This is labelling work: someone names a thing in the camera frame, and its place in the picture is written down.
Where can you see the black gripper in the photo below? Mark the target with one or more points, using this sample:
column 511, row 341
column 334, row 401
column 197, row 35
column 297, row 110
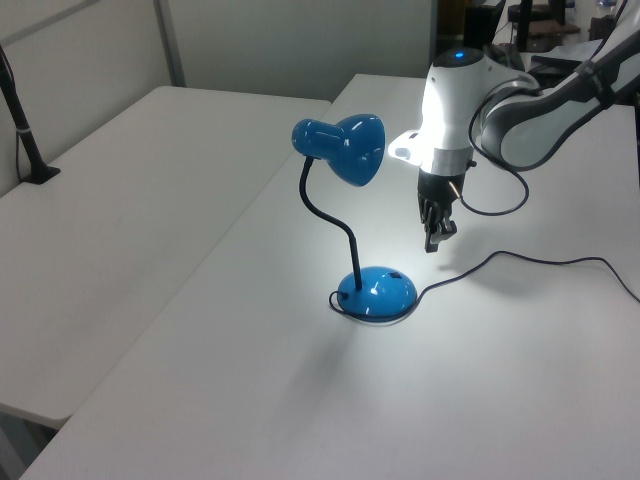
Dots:
column 437, row 195

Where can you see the blue gooseneck desk lamp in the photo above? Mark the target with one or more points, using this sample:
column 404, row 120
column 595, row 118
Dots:
column 360, row 145

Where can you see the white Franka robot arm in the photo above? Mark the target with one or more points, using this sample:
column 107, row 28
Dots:
column 450, row 110

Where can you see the black monitor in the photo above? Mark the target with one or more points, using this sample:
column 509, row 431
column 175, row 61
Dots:
column 480, row 25

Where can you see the black camera pole with clamp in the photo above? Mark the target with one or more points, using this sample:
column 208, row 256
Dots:
column 30, row 145

